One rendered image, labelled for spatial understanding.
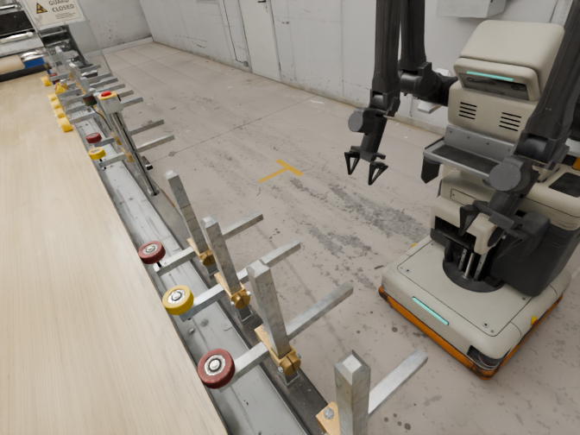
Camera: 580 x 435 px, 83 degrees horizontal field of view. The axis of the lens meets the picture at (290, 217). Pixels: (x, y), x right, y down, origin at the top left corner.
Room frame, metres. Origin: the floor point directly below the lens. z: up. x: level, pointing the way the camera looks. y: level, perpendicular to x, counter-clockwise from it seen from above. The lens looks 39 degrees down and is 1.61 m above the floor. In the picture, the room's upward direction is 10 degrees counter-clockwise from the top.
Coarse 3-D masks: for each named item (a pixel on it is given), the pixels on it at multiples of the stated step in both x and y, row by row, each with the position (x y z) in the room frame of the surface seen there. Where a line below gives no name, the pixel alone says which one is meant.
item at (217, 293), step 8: (296, 240) 0.80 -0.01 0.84; (280, 248) 0.78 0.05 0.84; (288, 248) 0.77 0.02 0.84; (296, 248) 0.78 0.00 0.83; (264, 256) 0.75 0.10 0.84; (272, 256) 0.75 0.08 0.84; (280, 256) 0.75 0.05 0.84; (272, 264) 0.73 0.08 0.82; (240, 272) 0.70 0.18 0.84; (240, 280) 0.68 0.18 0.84; (248, 280) 0.69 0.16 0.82; (216, 288) 0.65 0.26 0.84; (200, 296) 0.64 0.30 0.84; (208, 296) 0.63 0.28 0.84; (216, 296) 0.63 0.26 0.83; (192, 304) 0.61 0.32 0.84; (200, 304) 0.61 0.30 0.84; (208, 304) 0.62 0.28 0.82; (184, 312) 0.59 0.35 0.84; (192, 312) 0.59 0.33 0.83; (184, 320) 0.58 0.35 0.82
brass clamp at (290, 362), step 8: (256, 328) 0.49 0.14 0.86; (264, 336) 0.46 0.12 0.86; (264, 344) 0.44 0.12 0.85; (272, 352) 0.42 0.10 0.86; (288, 352) 0.41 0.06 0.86; (280, 360) 0.39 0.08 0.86; (288, 360) 0.39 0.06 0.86; (296, 360) 0.39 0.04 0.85; (280, 368) 0.38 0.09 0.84; (288, 368) 0.38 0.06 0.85; (296, 368) 0.39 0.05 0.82
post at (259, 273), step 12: (252, 264) 0.42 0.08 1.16; (264, 264) 0.42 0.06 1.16; (252, 276) 0.40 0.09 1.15; (264, 276) 0.41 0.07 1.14; (252, 288) 0.43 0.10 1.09; (264, 288) 0.40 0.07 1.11; (264, 300) 0.40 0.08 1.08; (276, 300) 0.41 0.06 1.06; (264, 312) 0.40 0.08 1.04; (276, 312) 0.41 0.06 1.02; (264, 324) 0.42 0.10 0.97; (276, 324) 0.41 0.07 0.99; (276, 336) 0.40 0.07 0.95; (276, 348) 0.40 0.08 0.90; (288, 348) 0.41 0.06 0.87
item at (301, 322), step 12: (336, 288) 0.58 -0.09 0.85; (348, 288) 0.57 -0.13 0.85; (324, 300) 0.54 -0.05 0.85; (336, 300) 0.54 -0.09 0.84; (312, 312) 0.51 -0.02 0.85; (324, 312) 0.52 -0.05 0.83; (288, 324) 0.49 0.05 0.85; (300, 324) 0.49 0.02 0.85; (288, 336) 0.46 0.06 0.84; (252, 348) 0.44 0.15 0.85; (264, 348) 0.44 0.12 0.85; (240, 360) 0.42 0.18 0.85; (252, 360) 0.41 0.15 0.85; (240, 372) 0.39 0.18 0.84; (228, 384) 0.37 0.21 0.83
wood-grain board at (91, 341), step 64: (0, 128) 2.37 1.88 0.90; (0, 192) 1.40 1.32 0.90; (64, 192) 1.30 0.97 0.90; (0, 256) 0.92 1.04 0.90; (64, 256) 0.86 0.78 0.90; (128, 256) 0.80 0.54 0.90; (0, 320) 0.63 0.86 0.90; (64, 320) 0.59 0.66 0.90; (128, 320) 0.55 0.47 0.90; (0, 384) 0.43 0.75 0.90; (64, 384) 0.40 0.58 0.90; (128, 384) 0.37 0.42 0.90; (192, 384) 0.35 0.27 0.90
